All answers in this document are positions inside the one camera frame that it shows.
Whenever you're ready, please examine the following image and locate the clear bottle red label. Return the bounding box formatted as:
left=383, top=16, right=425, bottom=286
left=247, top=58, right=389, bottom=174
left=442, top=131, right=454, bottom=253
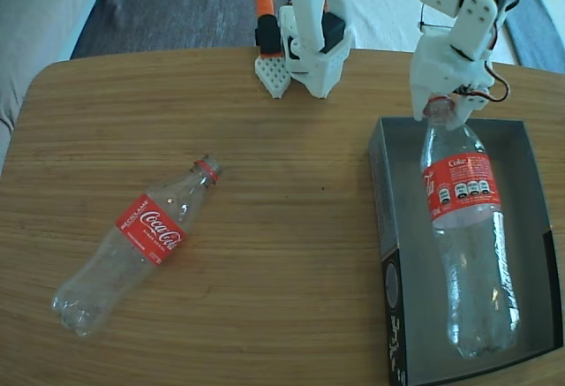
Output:
left=418, top=94, right=522, bottom=360
left=50, top=154, right=225, bottom=338

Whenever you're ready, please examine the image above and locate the grey cardboard box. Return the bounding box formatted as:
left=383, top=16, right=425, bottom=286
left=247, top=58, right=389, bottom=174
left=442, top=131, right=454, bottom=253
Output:
left=368, top=116, right=565, bottom=386

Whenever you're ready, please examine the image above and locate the orange black clamp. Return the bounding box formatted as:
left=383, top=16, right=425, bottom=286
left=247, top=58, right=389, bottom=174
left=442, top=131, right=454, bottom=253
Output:
left=253, top=0, right=284, bottom=60

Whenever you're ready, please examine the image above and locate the white cloth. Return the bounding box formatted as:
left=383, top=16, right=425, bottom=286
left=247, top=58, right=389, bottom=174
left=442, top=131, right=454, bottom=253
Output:
left=348, top=0, right=517, bottom=67

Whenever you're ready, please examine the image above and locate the blue grey blanket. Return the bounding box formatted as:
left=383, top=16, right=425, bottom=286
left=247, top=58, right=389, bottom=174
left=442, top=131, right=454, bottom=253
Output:
left=478, top=0, right=565, bottom=73

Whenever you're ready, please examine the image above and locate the beige sofa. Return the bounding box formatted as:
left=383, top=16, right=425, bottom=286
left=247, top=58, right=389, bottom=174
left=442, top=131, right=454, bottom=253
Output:
left=0, top=0, right=114, bottom=157

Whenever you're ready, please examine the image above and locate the dark grey rug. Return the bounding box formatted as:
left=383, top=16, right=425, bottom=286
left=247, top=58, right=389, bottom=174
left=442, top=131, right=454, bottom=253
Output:
left=70, top=0, right=288, bottom=60

